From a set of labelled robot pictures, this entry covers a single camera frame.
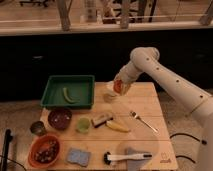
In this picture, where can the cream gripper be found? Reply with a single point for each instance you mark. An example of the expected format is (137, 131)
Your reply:
(125, 87)

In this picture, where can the red apple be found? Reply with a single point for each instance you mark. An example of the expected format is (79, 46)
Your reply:
(118, 86)

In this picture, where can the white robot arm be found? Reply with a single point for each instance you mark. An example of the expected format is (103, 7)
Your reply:
(197, 101)

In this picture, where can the white paper cup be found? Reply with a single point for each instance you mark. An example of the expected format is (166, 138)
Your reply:
(109, 94)

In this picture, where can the small green cup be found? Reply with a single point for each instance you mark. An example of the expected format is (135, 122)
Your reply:
(83, 125)

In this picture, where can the small metal cup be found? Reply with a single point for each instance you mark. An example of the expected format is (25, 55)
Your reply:
(38, 128)

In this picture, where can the metal fork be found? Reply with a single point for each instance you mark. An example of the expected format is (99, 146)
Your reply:
(137, 117)

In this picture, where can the wooden block eraser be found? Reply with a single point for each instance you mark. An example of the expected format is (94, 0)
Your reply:
(101, 119)

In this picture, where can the yellow banana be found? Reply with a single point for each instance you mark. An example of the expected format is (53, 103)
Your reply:
(116, 126)

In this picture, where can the green bean pod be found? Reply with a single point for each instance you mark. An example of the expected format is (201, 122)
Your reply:
(66, 96)

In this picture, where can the green plastic tray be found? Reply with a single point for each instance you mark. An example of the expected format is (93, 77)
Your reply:
(80, 89)

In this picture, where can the dark brown bowl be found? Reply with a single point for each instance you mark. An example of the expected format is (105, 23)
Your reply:
(60, 118)

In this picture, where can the blue sponge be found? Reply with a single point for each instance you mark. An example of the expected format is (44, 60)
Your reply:
(78, 156)

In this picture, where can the orange bowl with contents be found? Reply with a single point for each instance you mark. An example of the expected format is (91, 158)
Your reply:
(44, 151)

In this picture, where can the black stand at left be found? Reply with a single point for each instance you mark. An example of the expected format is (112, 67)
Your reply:
(5, 150)

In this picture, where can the white handled dish brush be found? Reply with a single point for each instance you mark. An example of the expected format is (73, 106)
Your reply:
(108, 157)

